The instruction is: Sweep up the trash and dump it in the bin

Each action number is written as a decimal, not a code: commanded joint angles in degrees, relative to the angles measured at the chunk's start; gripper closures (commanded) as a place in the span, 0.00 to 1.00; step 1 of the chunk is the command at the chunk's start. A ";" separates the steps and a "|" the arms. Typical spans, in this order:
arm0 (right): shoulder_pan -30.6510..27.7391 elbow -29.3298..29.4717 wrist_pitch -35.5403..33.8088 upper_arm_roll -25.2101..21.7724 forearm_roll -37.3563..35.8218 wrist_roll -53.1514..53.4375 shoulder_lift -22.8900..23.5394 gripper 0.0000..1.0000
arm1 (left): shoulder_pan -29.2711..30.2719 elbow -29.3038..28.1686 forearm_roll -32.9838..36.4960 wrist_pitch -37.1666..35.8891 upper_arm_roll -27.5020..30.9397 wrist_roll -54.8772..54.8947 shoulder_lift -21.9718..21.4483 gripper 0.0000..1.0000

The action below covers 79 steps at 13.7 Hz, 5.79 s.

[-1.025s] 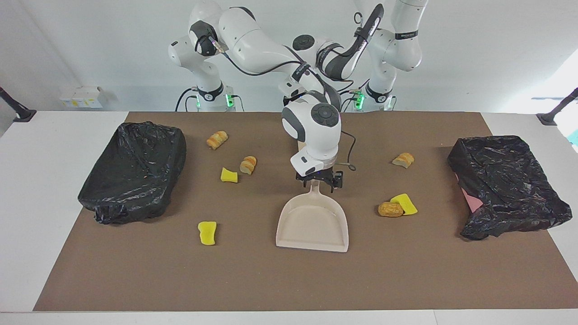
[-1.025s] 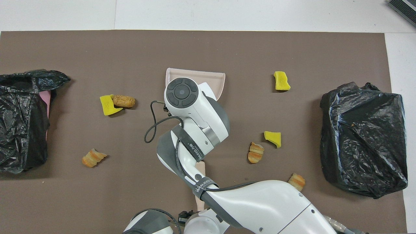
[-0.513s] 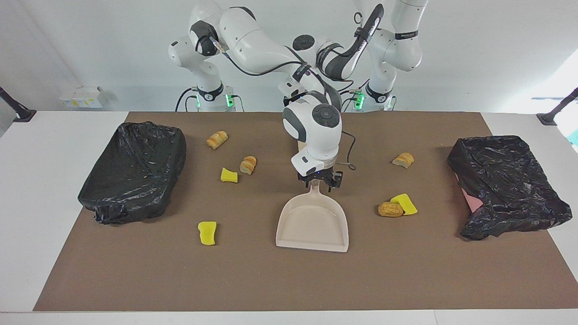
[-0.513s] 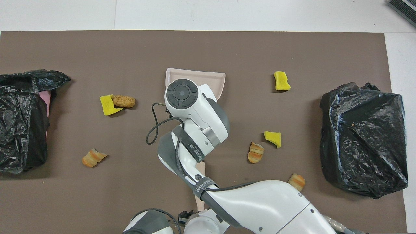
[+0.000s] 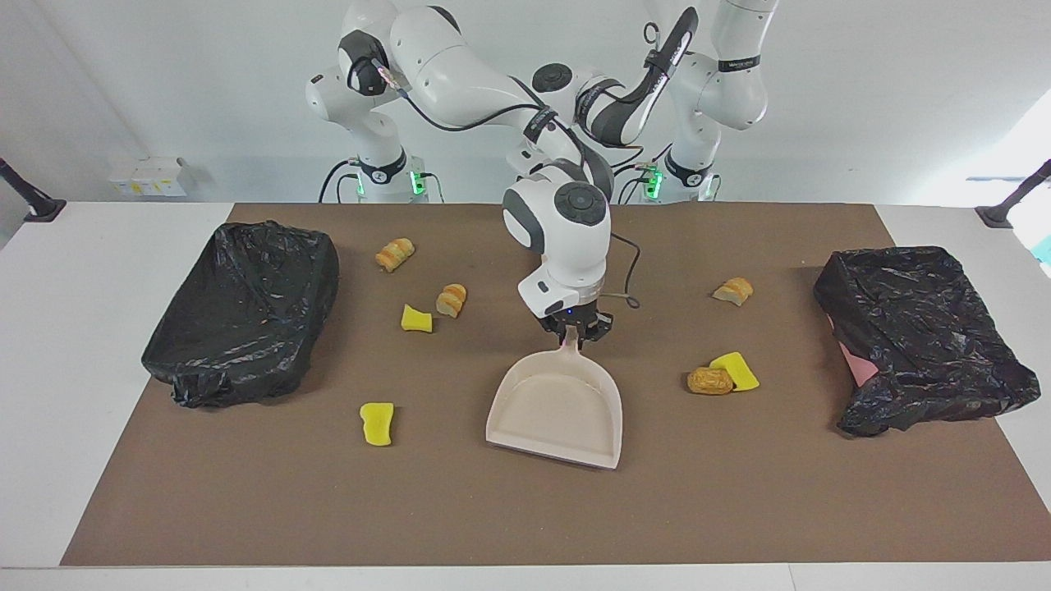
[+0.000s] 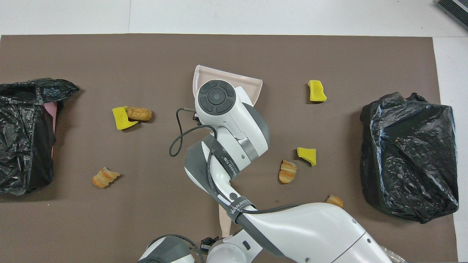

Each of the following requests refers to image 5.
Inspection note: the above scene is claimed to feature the beige plastic dustpan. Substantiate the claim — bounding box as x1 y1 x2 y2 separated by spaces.
485 326 624 470

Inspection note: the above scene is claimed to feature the brown oval bun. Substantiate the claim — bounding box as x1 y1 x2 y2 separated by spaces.
687 367 734 396

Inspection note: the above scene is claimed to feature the large yellow sponge piece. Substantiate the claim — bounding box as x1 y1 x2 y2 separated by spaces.
710 351 760 392

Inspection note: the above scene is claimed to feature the pink plastic bin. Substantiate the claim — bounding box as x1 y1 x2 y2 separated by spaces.
836 316 878 387

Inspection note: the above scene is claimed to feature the black plastic trash bag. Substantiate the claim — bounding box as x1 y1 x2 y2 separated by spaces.
141 220 340 409
813 245 1042 438

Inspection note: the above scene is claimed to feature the striped croissant bread piece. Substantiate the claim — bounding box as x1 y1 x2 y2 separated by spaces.
375 238 415 273

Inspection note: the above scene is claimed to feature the brown table mat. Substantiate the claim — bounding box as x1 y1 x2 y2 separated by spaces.
60 203 1051 567

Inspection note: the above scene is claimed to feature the yellow wavy sponge piece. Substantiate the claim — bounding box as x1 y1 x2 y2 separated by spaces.
360 402 395 447

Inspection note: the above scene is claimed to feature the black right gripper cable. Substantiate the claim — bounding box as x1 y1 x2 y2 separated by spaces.
374 57 641 311

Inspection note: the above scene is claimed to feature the black base power cable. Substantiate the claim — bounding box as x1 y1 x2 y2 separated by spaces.
319 159 362 204

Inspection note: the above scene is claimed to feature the white wall socket box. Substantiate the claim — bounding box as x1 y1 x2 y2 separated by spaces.
109 157 195 198

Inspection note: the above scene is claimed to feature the black camera stand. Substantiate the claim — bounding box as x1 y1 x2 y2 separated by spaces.
975 160 1051 229
0 158 67 223

